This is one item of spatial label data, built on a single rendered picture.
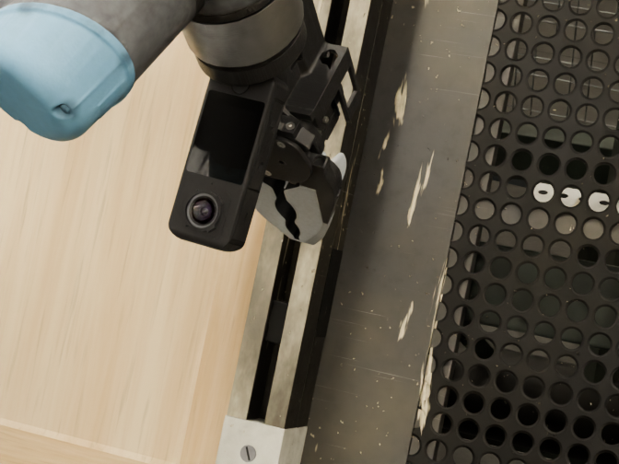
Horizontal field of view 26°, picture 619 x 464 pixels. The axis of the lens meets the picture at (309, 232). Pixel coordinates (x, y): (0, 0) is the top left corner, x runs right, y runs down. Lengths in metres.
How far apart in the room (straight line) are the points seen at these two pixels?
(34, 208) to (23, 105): 0.73
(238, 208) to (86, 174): 0.60
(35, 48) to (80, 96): 0.03
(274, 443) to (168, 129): 0.34
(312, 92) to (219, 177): 0.09
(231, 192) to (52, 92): 0.18
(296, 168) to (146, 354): 0.53
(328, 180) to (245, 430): 0.44
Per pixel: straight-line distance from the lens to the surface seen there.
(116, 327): 1.38
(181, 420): 1.35
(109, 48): 0.69
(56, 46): 0.69
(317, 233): 0.95
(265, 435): 1.26
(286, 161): 0.88
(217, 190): 0.83
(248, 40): 0.79
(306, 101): 0.87
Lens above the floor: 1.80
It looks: 30 degrees down
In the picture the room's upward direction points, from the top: straight up
